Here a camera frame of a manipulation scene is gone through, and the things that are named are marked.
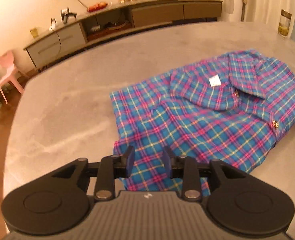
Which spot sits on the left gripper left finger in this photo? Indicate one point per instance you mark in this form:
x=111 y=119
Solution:
x=111 y=168

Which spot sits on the pink plastic child chair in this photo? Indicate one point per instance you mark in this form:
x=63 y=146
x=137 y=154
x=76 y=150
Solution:
x=7 y=62

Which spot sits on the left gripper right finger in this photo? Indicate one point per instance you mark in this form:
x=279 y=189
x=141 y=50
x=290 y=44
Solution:
x=184 y=168

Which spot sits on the small yellow cup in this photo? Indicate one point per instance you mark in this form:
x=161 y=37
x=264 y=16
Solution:
x=34 y=32

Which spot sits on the long grey TV cabinet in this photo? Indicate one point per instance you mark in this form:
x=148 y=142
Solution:
x=117 y=21

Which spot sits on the black phone stand gadget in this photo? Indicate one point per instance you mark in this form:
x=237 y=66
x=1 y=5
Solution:
x=66 y=14

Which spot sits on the glass tea bottle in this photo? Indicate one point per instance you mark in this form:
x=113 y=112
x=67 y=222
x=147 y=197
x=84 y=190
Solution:
x=284 y=23

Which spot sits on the red fruit plate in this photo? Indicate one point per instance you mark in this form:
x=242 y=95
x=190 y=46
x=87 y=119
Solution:
x=97 y=6

